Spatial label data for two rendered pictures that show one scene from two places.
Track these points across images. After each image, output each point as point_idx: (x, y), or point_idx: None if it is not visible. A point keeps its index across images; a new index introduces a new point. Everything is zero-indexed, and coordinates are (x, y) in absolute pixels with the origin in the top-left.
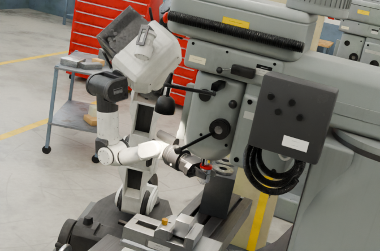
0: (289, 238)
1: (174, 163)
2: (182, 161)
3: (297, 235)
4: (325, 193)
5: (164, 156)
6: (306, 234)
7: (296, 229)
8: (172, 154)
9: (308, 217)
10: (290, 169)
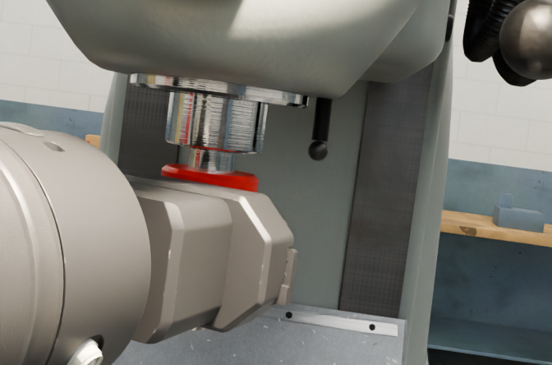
0: (405, 264)
1: (138, 305)
2: (204, 224)
3: (425, 233)
4: (448, 71)
5: (9, 318)
6: (442, 210)
7: (426, 215)
8: (92, 220)
9: (446, 159)
10: (485, 15)
